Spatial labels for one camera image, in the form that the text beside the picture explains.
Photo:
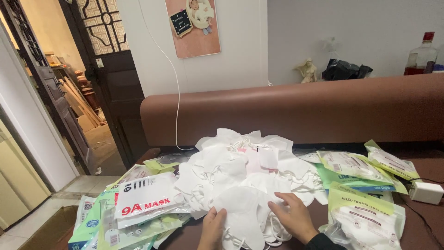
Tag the green and blue mask packet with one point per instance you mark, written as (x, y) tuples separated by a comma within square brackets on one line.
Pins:
[(338, 182)]

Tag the carved wooden pedestal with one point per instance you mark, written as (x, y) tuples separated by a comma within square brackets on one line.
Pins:
[(86, 90)]

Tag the dark metal gate door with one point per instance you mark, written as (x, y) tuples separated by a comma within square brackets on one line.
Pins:
[(52, 86)]

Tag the dark wooden door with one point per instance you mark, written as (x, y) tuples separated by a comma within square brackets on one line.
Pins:
[(114, 86)]

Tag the heap of mask packets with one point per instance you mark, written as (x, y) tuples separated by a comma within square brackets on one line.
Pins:
[(138, 205)]

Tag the white face mask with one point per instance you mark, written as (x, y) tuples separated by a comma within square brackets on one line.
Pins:
[(242, 215)]

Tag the person's right hand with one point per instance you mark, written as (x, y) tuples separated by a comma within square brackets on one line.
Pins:
[(295, 217)]

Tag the white power adapter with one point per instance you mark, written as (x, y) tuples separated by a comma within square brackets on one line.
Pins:
[(426, 192)]

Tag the brown cardboard box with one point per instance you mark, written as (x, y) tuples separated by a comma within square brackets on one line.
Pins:
[(48, 231)]

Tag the large yellow-green mask packet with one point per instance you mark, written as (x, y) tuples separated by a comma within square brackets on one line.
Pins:
[(364, 218)]

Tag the clear yellow-green mask packet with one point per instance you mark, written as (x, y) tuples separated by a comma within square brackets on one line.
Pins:
[(350, 165)]

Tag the cream cabinet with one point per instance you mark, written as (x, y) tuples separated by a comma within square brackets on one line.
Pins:
[(17, 184)]

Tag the pink photo board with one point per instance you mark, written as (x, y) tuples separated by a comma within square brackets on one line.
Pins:
[(194, 31)]

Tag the person's left hand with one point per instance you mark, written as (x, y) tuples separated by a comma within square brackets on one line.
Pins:
[(211, 231)]

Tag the glass bottle with red cap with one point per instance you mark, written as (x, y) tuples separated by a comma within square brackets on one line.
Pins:
[(420, 55)]

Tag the white wall switch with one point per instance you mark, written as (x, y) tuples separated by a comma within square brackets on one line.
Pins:
[(99, 63)]

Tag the pile of white masks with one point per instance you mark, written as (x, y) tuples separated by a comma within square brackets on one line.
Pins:
[(236, 166)]

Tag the clear empty plastic packet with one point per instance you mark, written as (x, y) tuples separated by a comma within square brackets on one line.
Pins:
[(308, 155)]

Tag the stack of wooden planks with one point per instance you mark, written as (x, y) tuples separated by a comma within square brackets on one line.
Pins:
[(81, 104)]

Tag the brown padded headboard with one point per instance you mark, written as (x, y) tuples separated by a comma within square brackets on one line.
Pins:
[(312, 111)]

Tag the cream figurine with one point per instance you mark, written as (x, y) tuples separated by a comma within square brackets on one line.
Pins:
[(308, 71)]

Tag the blue lidded container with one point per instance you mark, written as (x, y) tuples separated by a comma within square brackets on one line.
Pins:
[(438, 68)]

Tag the black plastic bag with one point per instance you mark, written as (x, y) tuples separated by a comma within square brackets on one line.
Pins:
[(343, 69)]

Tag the small yellow-green mask packet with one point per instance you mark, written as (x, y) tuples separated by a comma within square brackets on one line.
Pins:
[(392, 161)]

